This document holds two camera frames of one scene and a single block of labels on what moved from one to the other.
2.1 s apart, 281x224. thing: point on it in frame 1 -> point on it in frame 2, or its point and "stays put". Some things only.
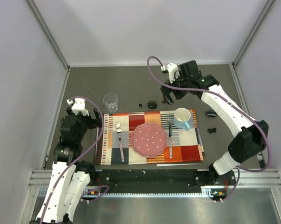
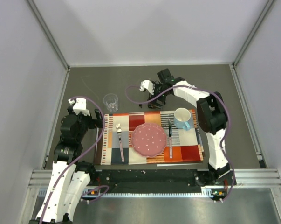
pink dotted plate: (148, 140) stays put
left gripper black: (97, 122) stays put
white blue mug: (181, 117) stays put
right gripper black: (166, 91) -> (156, 86)
